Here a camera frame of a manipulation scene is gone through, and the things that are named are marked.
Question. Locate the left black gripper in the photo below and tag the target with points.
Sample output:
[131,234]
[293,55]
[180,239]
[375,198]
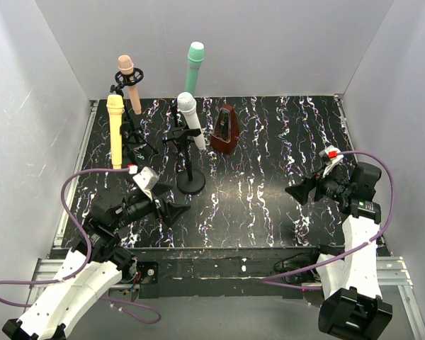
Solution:
[161,207]

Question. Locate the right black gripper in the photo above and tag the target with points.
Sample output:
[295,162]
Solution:
[315,188]

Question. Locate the tall black clip stand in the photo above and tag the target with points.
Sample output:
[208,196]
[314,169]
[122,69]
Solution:
[190,181]

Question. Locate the small black tripod clip stand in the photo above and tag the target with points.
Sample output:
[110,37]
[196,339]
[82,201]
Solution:
[175,117]

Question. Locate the white microphone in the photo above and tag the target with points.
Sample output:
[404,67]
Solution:
[187,106]

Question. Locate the yellow microphone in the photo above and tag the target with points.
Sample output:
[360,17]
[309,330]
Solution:
[115,108]

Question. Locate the black tripod shock-mount stand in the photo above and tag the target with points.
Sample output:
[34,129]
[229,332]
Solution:
[145,148]

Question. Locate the pink microphone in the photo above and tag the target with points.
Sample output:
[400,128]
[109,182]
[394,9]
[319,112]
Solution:
[127,69]

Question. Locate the teal microphone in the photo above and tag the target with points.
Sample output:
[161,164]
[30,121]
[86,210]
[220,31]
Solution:
[195,57]

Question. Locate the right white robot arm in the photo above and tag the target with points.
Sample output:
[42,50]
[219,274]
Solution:
[353,307]

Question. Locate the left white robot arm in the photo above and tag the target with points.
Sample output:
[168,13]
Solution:
[95,263]

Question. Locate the brown metronome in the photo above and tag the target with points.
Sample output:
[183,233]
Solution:
[225,135]

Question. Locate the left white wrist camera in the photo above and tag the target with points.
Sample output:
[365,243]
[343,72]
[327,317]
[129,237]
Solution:
[146,180]

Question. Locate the black front mounting rail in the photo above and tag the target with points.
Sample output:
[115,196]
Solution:
[217,272]

